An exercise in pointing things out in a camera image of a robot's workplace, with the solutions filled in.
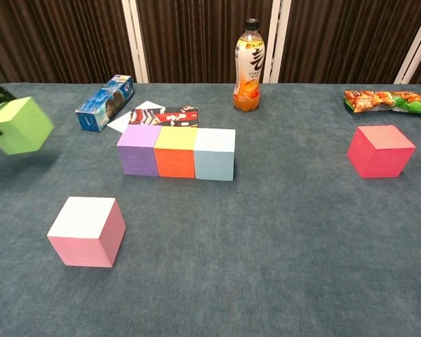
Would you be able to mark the white paper sheet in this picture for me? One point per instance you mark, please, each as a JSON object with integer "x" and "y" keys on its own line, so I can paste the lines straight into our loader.
{"x": 118, "y": 123}

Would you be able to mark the blue biscuit box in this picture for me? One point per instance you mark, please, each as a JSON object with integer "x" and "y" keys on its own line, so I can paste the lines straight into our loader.
{"x": 101, "y": 105}

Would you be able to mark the red foam cube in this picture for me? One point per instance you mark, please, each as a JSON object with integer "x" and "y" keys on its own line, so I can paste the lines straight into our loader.
{"x": 379, "y": 154}

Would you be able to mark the orange drink bottle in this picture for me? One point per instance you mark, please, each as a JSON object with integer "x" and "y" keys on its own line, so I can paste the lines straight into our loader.
{"x": 247, "y": 87}

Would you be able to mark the light blue foam cube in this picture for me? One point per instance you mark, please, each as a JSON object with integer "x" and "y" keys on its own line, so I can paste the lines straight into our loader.
{"x": 214, "y": 165}

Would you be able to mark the green foam cube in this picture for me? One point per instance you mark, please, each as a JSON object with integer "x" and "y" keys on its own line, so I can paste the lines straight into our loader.
{"x": 21, "y": 126}

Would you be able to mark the orange cube with yellow face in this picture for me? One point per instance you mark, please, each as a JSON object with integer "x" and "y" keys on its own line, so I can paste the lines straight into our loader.
{"x": 173, "y": 163}

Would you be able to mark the orange green snack bag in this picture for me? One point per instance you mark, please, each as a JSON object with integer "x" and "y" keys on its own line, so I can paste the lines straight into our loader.
{"x": 379, "y": 102}

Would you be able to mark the white partition post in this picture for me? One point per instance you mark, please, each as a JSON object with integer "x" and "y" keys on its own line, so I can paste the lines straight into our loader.
{"x": 415, "y": 52}
{"x": 135, "y": 42}
{"x": 277, "y": 42}

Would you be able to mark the red black card packet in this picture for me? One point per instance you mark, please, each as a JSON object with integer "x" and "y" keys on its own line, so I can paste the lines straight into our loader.
{"x": 168, "y": 117}

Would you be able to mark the purple foam cube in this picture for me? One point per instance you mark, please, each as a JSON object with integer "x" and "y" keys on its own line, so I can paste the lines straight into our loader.
{"x": 137, "y": 158}

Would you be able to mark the pink cube with white face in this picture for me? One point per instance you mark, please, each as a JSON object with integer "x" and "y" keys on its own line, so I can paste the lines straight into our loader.
{"x": 84, "y": 242}

